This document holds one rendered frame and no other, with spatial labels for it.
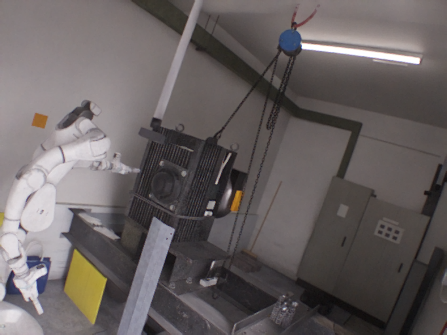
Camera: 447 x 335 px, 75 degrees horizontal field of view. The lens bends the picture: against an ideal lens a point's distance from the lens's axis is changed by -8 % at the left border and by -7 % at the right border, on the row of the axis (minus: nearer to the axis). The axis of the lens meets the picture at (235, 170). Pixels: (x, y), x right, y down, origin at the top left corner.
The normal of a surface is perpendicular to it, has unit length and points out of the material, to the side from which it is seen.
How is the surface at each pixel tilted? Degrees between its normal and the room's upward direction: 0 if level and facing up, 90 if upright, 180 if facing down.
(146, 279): 90
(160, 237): 90
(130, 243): 90
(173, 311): 90
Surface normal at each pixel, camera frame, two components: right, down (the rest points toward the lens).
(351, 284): -0.54, -0.14
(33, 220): 0.69, 0.27
